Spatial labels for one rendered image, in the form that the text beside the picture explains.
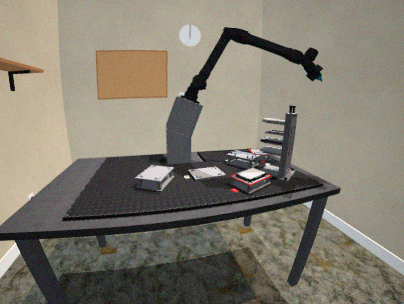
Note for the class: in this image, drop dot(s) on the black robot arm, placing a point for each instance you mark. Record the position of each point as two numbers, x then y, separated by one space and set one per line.
296 56

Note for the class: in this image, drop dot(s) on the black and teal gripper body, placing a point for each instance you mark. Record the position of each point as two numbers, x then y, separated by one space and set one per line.
314 72

